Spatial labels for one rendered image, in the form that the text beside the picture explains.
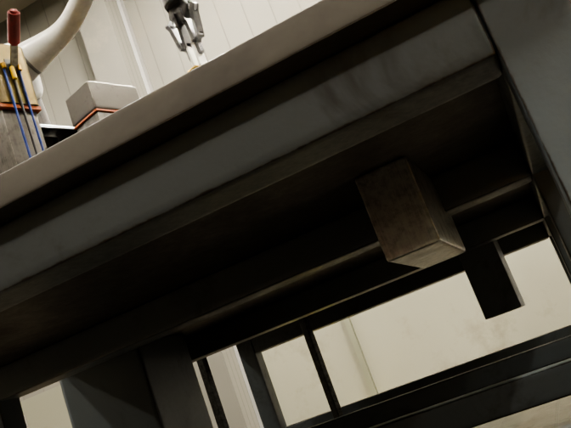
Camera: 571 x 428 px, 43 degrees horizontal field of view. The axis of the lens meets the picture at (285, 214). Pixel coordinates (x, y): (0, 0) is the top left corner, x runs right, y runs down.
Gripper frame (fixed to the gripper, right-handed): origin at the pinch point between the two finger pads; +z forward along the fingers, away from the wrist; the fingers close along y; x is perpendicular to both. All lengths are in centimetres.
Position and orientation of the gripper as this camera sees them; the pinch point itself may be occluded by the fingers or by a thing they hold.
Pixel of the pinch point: (197, 57)
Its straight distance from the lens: 207.8
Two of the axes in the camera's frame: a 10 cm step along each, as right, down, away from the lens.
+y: 6.7, -3.9, -6.4
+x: 6.5, -1.0, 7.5
